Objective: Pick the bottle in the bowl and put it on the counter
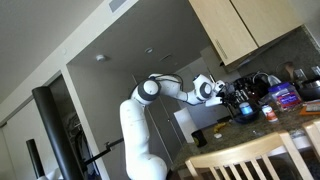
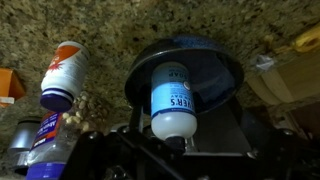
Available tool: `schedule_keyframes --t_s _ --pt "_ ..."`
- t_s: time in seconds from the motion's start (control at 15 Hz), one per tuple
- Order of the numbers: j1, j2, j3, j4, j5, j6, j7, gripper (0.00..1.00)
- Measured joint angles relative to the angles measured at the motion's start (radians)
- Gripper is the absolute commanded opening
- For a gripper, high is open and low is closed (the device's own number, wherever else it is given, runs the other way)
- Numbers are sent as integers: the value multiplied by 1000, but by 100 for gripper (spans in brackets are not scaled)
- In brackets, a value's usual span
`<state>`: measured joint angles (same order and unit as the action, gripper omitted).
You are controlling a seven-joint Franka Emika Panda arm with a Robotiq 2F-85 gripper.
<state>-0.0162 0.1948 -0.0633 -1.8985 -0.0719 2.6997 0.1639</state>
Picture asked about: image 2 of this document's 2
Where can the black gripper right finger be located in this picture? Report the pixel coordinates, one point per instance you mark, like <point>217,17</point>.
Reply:
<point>225,130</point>

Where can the small grey metal can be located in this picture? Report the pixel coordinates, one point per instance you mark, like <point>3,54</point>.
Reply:
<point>23,136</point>

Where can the blue cup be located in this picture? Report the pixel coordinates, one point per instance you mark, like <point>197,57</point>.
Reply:
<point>171,100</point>

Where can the orange flat box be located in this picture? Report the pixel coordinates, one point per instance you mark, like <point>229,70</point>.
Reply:
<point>11,85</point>

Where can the small yellow object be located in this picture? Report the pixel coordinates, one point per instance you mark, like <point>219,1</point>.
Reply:
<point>310,40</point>

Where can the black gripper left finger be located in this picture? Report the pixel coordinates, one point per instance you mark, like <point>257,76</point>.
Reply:
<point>136,118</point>

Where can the small white crumpled object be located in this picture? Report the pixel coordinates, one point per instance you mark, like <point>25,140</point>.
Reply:
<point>265,62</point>

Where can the dark blue speckled bowl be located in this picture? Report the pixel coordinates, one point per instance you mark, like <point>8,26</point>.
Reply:
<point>213,76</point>

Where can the light wooden cutting board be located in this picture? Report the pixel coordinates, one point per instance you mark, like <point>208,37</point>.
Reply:
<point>293,80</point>

